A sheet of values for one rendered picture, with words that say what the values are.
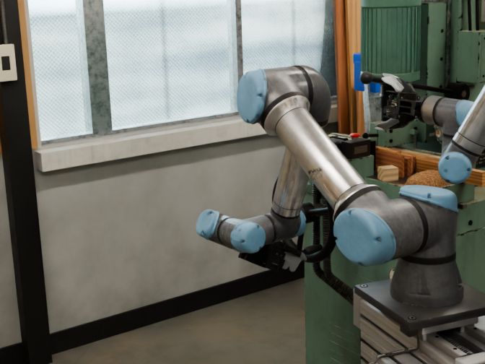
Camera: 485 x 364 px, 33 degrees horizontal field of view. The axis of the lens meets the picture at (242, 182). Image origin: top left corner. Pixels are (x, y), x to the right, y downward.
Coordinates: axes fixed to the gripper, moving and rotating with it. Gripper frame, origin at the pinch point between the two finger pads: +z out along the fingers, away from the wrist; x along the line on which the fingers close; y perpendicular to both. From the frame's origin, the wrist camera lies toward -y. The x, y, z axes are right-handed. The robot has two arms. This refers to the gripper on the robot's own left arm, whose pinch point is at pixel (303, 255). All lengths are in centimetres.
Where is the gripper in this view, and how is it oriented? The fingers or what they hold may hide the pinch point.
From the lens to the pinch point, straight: 231.4
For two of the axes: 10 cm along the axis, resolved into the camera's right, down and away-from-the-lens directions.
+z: 7.5, 3.5, 5.7
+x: 5.6, 1.2, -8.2
